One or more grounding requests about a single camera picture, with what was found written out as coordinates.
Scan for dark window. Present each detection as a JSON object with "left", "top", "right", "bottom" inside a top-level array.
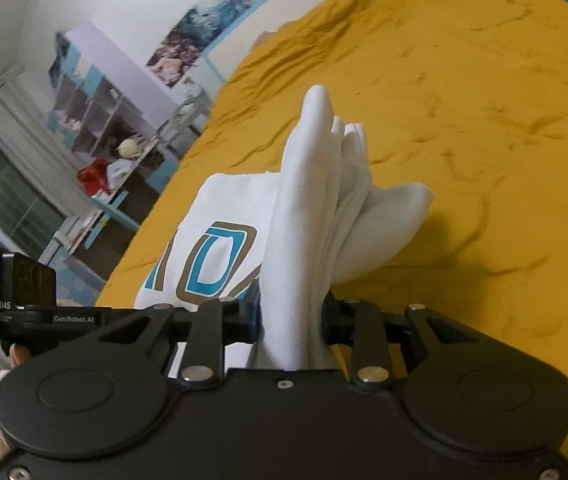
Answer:
[{"left": 0, "top": 127, "right": 71, "bottom": 273}]

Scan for small white bedside table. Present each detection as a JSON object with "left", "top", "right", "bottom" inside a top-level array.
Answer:
[{"left": 156, "top": 77, "right": 213, "bottom": 161}]

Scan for person's left hand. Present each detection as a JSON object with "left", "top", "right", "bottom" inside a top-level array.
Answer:
[{"left": 8, "top": 344, "right": 32, "bottom": 373}]

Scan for cream round ball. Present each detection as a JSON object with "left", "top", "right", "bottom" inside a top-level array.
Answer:
[{"left": 117, "top": 137, "right": 143, "bottom": 160}]

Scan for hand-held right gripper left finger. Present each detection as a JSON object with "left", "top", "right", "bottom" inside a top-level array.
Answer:
[{"left": 95, "top": 280, "right": 263, "bottom": 390}]

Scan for yellow bedspread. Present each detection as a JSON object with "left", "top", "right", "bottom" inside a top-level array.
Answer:
[{"left": 96, "top": 0, "right": 568, "bottom": 413}]

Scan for white curtain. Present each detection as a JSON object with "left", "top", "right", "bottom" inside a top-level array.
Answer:
[{"left": 0, "top": 64, "right": 96, "bottom": 231}]

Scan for red cloth item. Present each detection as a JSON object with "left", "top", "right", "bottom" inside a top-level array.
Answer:
[{"left": 76, "top": 158, "right": 111, "bottom": 192}]

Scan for white shirt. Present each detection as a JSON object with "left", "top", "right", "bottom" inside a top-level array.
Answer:
[{"left": 134, "top": 85, "right": 435, "bottom": 373}]

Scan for white shelf unit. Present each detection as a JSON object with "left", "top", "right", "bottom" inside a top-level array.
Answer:
[{"left": 46, "top": 24, "right": 180, "bottom": 161}]

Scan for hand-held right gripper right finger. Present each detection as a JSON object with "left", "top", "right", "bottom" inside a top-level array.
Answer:
[{"left": 321, "top": 291, "right": 507, "bottom": 390}]

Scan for blue desk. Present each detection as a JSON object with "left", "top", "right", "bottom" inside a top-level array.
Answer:
[{"left": 39, "top": 152, "right": 181, "bottom": 266}]

